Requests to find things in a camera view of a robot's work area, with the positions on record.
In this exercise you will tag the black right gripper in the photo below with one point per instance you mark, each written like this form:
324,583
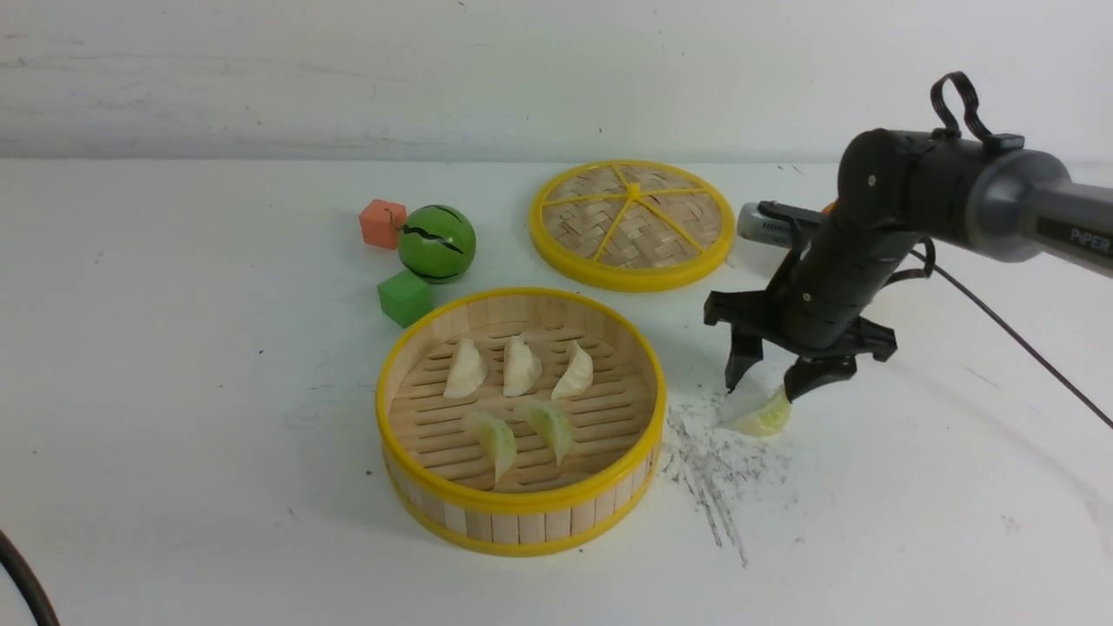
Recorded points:
812,308

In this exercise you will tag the green dumpling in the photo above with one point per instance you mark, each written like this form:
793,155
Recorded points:
550,423
767,420
497,439

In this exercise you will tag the white dumpling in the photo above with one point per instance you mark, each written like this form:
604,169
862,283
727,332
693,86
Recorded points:
522,368
579,375
467,371

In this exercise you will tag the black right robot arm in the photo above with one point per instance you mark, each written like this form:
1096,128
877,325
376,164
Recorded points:
899,193

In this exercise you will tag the woven steamer lid yellow rim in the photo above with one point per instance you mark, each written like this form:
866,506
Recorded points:
631,225

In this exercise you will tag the bamboo steamer tray yellow rim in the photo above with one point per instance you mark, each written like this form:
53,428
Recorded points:
521,422

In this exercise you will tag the green toy watermelon ball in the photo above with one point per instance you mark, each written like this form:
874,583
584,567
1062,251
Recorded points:
437,243

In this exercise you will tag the green foam cube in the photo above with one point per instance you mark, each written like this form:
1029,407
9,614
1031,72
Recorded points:
405,298

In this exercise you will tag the orange foam cube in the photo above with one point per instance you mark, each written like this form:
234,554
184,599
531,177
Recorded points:
381,223

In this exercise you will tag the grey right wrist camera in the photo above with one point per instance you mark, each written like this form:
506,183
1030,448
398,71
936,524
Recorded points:
778,224

